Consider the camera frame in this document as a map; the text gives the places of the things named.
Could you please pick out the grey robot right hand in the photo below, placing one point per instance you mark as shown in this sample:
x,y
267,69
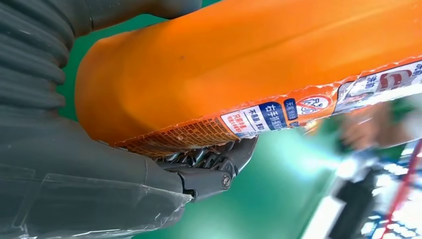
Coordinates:
x,y
82,184

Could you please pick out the person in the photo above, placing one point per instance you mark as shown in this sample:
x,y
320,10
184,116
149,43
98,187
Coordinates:
x,y
366,127

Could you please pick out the red pole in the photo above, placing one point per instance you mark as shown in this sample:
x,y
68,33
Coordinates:
x,y
404,184

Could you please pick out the blue metal rack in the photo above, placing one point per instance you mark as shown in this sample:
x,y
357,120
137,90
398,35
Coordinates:
x,y
405,214

